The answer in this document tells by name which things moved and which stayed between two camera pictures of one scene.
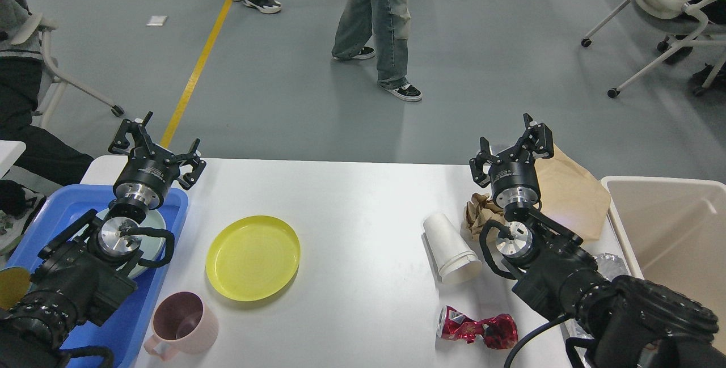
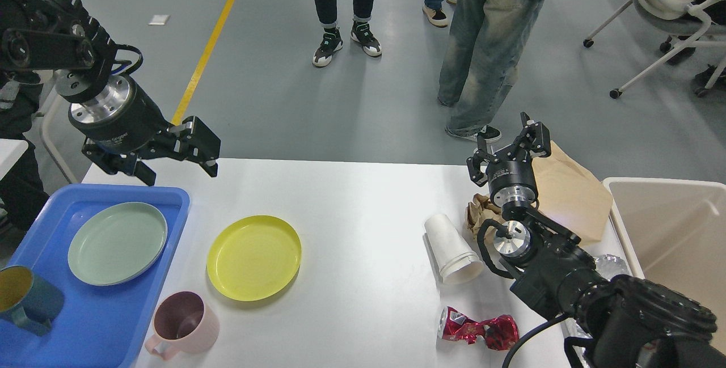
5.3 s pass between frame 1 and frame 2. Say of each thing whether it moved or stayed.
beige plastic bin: stayed
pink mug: stayed
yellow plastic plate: stayed
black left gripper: moved
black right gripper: stayed
